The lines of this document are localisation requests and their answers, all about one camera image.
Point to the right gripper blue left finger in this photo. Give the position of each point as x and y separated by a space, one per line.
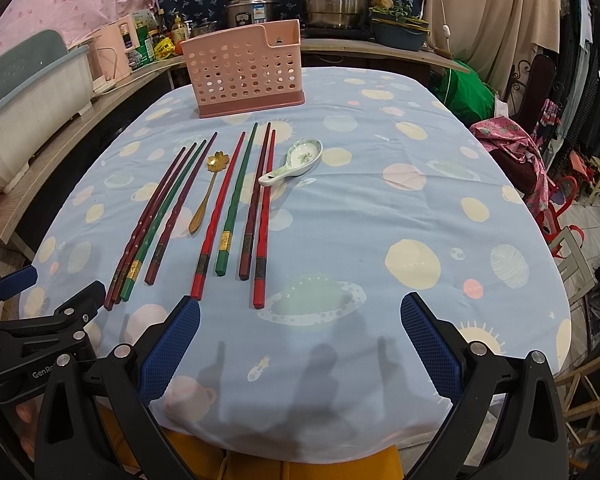
163 345

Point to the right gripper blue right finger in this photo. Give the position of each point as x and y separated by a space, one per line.
443 364

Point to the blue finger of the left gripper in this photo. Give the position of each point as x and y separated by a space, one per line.
18 281

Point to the bright red chopstick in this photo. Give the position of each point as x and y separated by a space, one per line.
206 247
258 290

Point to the gold flower spoon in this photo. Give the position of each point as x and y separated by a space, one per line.
216 163

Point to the white ceramic soup spoon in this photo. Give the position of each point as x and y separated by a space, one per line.
300 158

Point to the wooden side counter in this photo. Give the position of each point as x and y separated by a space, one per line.
15 203

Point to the blue planet-print tablecloth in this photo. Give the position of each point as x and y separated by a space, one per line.
404 199

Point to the dish drainer box with lid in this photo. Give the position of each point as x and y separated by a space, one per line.
42 86

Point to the pink floral cloth chair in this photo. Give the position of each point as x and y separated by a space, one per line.
518 156

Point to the pink electric kettle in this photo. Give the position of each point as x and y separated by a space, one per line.
113 43

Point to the green bag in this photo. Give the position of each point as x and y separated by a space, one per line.
465 95

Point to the yellow snack packet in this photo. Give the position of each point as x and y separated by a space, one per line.
164 48

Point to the pink perforated utensil holder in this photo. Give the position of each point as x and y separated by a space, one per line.
246 69

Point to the yellow oil bottle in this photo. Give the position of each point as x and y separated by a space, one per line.
179 33

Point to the blue basin with vegetables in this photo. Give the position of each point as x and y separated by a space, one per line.
395 24

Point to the beige hanging curtain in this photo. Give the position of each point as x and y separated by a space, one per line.
492 35

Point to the steel rice cooker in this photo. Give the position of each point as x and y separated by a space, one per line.
247 12

